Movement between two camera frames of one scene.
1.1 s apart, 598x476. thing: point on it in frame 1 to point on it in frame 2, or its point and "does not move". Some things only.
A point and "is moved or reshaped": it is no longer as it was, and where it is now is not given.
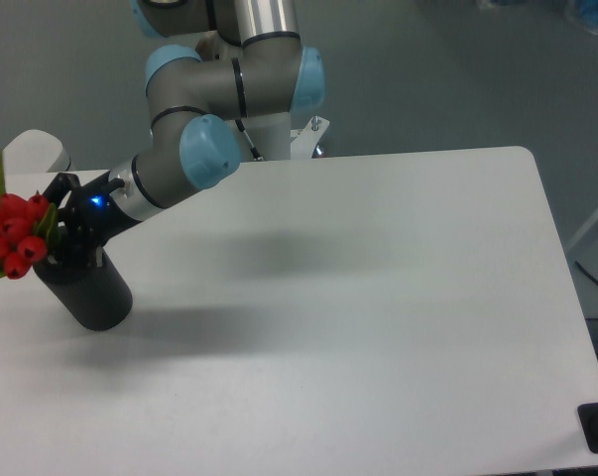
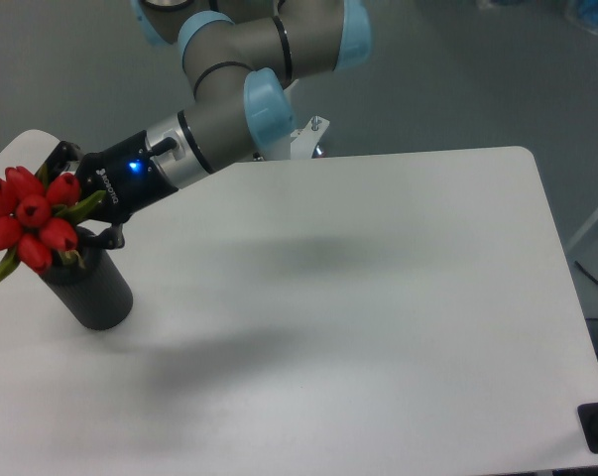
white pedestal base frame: [301, 148] does not move
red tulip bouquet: [14, 229] is moved or reshaped
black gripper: [93, 217] to [124, 171]
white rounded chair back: [34, 151] does not move
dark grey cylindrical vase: [99, 297] does not move
